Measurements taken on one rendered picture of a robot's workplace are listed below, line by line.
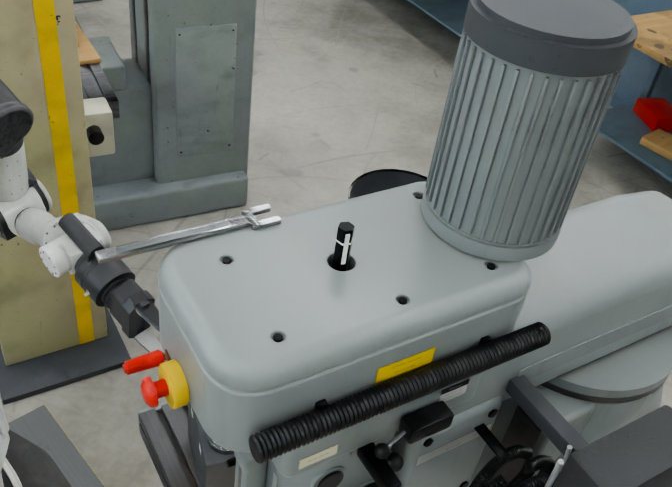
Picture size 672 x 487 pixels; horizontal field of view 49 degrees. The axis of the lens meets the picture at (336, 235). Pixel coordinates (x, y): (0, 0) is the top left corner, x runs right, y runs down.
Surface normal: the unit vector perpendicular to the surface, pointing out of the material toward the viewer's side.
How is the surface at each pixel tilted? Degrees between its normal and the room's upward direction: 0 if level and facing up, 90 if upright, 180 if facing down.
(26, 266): 90
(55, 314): 90
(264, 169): 0
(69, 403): 0
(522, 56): 90
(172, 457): 0
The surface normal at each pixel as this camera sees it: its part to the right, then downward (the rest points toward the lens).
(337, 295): 0.12, -0.77
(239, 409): -0.16, 0.60
